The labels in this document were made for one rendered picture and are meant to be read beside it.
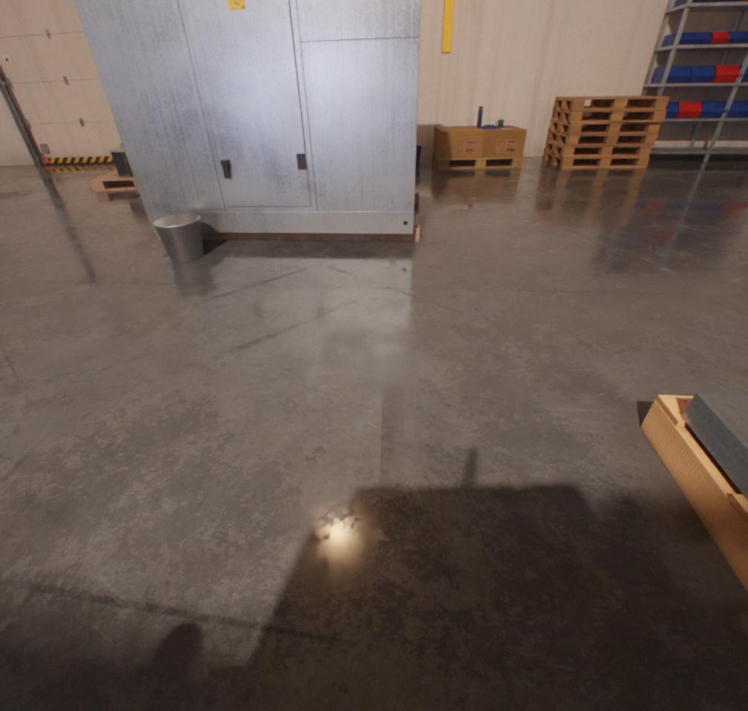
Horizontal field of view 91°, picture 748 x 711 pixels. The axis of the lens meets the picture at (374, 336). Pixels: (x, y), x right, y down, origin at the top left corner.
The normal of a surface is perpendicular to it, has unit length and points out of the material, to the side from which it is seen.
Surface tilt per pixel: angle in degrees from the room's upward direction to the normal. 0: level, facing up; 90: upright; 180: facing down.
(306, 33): 90
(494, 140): 90
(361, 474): 0
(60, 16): 90
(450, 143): 90
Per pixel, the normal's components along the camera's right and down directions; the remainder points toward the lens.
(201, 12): -0.09, 0.55
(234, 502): -0.03, -0.83
